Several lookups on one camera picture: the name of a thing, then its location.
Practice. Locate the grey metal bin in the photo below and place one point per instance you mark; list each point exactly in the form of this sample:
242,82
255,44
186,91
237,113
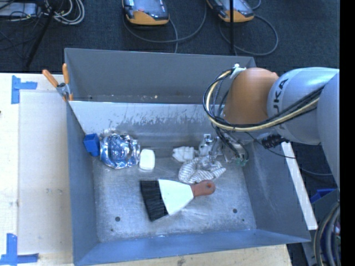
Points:
177,226

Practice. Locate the small blue box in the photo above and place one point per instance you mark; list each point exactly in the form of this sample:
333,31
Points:
91,145

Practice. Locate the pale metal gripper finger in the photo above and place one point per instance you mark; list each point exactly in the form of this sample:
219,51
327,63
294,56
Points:
213,155
205,143

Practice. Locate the black cylinder on white bracket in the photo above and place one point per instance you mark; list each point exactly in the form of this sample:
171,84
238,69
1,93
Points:
273,141

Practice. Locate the white soap bar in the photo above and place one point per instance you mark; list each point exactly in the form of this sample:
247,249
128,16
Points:
147,159

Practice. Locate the white crumpled paper piece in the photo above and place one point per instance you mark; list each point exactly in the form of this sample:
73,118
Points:
183,152

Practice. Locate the white striped cloth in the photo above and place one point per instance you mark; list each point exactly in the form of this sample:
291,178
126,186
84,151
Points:
194,172

